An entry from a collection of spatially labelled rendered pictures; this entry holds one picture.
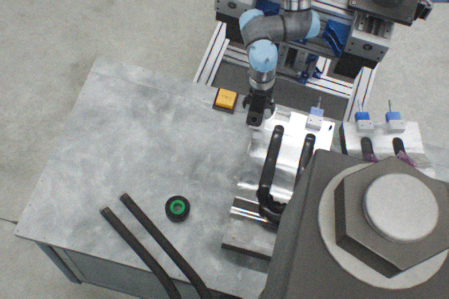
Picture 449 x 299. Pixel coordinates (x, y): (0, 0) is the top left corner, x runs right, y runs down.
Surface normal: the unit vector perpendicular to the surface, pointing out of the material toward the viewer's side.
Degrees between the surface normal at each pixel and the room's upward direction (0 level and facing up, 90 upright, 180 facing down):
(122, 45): 0
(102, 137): 0
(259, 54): 6
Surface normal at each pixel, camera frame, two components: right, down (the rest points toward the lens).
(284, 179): 0.19, -0.78
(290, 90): 0.07, -0.43
